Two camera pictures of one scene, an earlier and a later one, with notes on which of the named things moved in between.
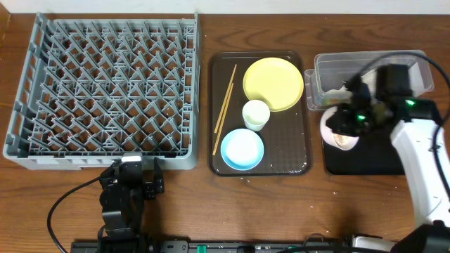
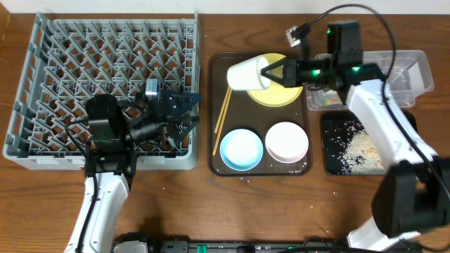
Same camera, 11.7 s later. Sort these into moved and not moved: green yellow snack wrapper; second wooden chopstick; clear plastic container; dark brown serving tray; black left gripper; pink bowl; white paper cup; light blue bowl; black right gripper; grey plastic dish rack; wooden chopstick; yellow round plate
Moved: black right gripper; black left gripper; white paper cup; pink bowl
Not moved: yellow round plate; second wooden chopstick; wooden chopstick; grey plastic dish rack; green yellow snack wrapper; light blue bowl; clear plastic container; dark brown serving tray
